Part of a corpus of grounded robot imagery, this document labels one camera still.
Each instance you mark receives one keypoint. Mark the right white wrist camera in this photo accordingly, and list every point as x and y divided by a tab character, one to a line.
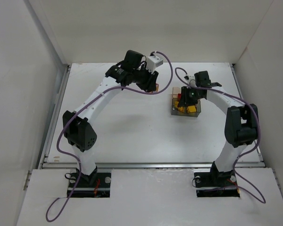
190	80

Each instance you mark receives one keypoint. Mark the aluminium rail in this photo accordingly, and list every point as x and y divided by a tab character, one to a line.
47	165

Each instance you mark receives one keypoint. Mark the amber clear plastic container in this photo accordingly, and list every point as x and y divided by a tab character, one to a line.
175	92

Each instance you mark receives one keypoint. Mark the grey clear plastic container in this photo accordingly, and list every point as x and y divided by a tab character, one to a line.
175	112

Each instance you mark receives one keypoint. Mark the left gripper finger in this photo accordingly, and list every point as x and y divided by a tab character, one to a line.
153	81
143	86

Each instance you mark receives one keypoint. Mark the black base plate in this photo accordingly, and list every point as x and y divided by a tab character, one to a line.
217	188
99	189

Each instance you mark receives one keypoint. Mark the yellow printed lego brick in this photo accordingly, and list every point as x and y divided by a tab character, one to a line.
190	109

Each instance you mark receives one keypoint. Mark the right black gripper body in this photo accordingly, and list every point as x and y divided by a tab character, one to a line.
187	100

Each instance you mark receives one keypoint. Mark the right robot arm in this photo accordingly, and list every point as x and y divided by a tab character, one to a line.
241	126

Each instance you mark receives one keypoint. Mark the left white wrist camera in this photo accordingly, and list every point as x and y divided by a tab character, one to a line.
153	62

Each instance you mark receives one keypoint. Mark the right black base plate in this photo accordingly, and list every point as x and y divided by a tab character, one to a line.
217	188

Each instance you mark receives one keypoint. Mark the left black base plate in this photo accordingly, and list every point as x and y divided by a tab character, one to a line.
99	189

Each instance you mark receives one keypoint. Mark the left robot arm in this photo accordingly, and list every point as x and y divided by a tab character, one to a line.
79	133

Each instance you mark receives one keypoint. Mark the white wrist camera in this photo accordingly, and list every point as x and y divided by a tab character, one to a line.
190	80
153	62

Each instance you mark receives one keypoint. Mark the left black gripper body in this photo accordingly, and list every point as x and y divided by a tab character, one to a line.
148	78

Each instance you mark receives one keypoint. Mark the yellow long lego brick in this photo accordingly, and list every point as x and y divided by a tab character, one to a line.
177	107

